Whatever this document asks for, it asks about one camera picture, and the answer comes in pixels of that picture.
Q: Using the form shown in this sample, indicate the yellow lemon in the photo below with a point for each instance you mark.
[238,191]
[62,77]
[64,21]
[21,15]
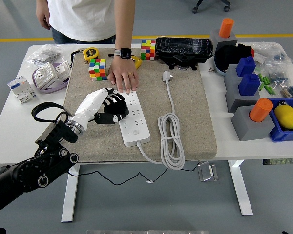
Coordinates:
[285,117]

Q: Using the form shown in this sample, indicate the clear bag of screws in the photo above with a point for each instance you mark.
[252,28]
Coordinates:
[47,56]

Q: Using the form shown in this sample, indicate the person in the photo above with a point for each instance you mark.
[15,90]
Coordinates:
[83,19]

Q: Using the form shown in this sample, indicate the person's left hand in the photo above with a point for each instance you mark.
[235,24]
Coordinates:
[123,73]

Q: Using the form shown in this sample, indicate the person's right hand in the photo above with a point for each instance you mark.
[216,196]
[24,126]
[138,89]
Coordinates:
[42,14]

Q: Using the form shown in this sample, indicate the black film-wrapped box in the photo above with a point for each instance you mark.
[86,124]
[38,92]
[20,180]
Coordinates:
[183,47]

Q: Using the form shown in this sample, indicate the grey-brown mat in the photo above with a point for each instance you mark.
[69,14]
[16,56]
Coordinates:
[185,97]

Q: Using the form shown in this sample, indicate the black cloth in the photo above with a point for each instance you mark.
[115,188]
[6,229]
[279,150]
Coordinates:
[227,57]

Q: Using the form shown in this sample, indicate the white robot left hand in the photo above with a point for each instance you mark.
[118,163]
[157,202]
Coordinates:
[91,102]

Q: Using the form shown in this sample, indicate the white power strip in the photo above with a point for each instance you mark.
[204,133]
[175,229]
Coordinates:
[139,131]

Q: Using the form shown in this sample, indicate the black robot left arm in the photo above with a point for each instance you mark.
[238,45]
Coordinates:
[22,170]

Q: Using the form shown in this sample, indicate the pale blue dish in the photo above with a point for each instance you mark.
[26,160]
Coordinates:
[219,71]

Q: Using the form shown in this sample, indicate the purple band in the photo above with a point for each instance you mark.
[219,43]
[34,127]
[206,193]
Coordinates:
[51,90]

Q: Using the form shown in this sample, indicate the metal foot pedal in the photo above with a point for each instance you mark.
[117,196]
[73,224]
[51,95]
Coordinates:
[207,173]

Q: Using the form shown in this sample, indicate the clear bag of blue parts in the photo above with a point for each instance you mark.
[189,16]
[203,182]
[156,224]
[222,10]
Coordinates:
[278,78]

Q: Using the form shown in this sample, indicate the person's left forearm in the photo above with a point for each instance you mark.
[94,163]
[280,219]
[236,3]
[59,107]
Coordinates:
[124,24]

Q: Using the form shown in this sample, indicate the white circuit breaker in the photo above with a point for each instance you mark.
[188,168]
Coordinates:
[22,90]

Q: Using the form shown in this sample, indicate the blue block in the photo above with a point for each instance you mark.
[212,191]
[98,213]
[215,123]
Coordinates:
[249,85]
[245,67]

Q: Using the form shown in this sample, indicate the large clear plastic bag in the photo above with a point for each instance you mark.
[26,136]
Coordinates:
[271,52]

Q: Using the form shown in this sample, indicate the grey two-slot holder block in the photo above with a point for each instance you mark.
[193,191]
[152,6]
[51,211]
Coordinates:
[232,90]

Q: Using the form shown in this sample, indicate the black plug adapter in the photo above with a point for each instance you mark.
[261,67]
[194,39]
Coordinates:
[122,107]

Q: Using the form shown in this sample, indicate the yellow tape measure, 5m print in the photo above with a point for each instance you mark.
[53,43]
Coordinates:
[91,53]

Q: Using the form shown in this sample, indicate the table control panel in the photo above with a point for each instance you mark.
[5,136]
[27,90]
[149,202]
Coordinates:
[280,161]

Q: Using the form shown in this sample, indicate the black wristwatch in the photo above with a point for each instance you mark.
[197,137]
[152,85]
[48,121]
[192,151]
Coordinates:
[125,53]

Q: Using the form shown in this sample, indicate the black office chair base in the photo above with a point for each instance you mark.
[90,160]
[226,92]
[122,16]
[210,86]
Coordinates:
[194,9]

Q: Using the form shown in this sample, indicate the blue plastic bin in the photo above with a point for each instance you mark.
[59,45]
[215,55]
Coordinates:
[280,136]

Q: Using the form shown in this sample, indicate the small green peg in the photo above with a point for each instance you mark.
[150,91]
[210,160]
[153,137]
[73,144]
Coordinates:
[267,88]
[260,77]
[264,80]
[267,80]
[261,86]
[271,91]

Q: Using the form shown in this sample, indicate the white table leg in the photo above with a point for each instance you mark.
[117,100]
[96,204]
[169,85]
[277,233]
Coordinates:
[241,192]
[70,200]

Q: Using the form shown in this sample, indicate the orange cylinder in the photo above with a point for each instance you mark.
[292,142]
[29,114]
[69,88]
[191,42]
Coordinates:
[226,28]
[260,111]

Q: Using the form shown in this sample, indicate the multicolour puzzle cube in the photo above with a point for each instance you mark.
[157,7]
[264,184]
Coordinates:
[97,70]
[147,50]

